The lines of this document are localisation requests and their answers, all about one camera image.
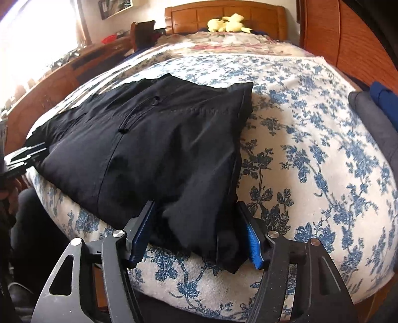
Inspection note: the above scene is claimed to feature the black shirt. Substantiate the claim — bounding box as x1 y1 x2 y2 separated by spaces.
26 74 254 274

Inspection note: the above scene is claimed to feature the person's dark shoe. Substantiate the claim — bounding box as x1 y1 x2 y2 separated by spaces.
8 281 36 313

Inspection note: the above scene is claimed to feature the pink floral blanket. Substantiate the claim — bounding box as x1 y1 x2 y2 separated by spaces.
152 31 314 58

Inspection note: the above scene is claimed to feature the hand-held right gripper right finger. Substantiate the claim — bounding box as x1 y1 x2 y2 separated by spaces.
236 201 355 323

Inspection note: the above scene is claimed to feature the dark wooden chair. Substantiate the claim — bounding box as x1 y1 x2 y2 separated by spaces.
130 20 156 52

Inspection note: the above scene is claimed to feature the wooden desk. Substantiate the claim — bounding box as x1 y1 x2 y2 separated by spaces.
0 34 134 153

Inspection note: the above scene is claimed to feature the yellow plush toy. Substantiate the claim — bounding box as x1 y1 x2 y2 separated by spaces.
207 13 253 34

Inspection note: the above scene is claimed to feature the person's leg in dark pants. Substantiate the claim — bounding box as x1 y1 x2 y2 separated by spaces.
0 188 61 323

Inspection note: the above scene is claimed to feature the wooden louvred wardrobe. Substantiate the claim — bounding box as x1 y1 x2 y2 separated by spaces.
295 0 398 94

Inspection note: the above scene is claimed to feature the blue folded cloth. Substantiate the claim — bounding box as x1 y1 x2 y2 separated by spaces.
369 81 398 115

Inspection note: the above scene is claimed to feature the blue floral bed sheet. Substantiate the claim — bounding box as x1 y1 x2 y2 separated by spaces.
26 53 398 320

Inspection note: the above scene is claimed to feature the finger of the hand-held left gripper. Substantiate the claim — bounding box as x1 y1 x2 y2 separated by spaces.
4 155 39 178
11 141 48 160

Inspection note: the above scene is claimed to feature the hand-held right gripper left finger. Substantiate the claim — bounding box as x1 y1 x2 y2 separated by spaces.
31 200 157 323

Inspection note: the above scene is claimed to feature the bright window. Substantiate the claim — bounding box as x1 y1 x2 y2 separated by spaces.
0 0 91 103

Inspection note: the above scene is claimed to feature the wooden headboard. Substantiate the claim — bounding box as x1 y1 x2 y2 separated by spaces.
164 0 288 41

